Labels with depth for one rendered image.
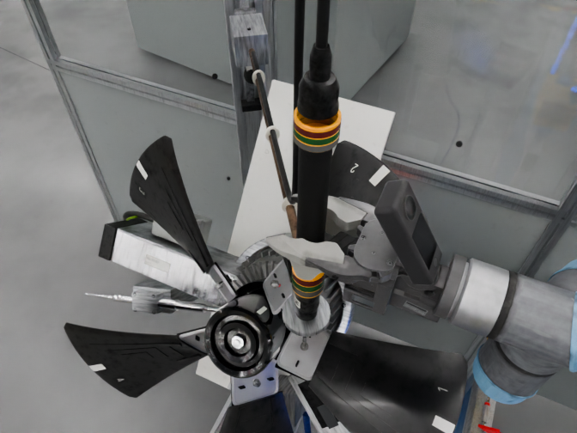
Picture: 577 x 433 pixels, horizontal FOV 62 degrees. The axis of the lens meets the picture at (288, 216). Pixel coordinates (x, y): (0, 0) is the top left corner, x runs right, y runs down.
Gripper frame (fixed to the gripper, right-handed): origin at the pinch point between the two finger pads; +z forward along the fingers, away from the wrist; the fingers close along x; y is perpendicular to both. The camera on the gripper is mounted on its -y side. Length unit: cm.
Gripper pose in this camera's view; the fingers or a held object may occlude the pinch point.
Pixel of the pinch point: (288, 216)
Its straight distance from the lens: 56.4
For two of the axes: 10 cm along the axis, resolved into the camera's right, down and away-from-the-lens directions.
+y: 0.0, 6.5, 7.6
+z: -9.1, -3.2, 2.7
